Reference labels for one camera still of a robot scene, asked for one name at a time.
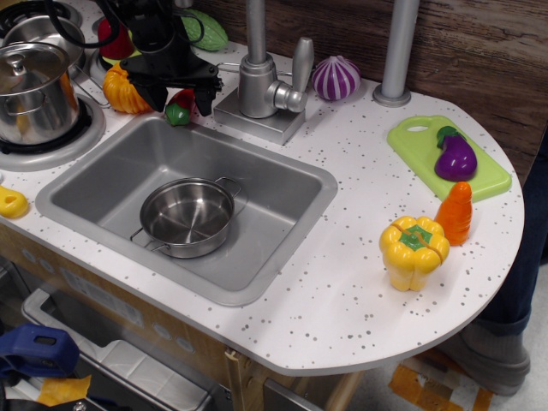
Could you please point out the silver toy faucet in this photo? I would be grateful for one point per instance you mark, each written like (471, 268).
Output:
(263, 105)

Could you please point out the yellow toy bell pepper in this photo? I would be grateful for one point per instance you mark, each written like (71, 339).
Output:
(413, 248)

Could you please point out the yellow toy piece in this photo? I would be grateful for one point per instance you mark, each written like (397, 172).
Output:
(13, 203)

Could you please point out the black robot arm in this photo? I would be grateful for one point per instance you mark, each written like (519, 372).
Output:
(154, 20)

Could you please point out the orange toy carrot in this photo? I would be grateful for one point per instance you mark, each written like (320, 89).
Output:
(455, 214)

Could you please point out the grey shoe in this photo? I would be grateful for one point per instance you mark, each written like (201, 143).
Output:
(498, 363)

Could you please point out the steel pot with lid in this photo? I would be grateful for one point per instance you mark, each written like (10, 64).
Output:
(38, 103)

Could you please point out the grey toy sink basin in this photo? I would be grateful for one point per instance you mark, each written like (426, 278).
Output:
(281, 199)

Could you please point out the blue jeans leg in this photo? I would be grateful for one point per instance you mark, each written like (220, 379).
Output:
(509, 311)

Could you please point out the steel bowl on stove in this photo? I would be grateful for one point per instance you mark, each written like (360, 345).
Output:
(39, 29)

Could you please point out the red toy chili pepper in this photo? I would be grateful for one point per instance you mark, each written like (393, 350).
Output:
(179, 110)

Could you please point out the purple toy eggplant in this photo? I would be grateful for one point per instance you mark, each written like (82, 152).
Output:
(457, 161)

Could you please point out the red toy vegetable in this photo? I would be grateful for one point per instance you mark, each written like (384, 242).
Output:
(120, 47)

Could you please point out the small steel pan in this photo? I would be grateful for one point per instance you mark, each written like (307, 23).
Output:
(189, 217)

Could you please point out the grey vertical post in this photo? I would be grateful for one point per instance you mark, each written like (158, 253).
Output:
(393, 92)

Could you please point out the purple striped toy onion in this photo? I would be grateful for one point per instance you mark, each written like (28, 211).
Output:
(336, 78)

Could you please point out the green toy bitter gourd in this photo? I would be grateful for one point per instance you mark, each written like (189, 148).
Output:
(204, 31)

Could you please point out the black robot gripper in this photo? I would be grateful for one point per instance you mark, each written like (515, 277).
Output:
(171, 64)

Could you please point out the green toy cutting board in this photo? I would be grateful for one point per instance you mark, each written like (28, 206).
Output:
(415, 141)

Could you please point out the orange toy pumpkin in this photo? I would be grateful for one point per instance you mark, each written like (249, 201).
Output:
(121, 94)

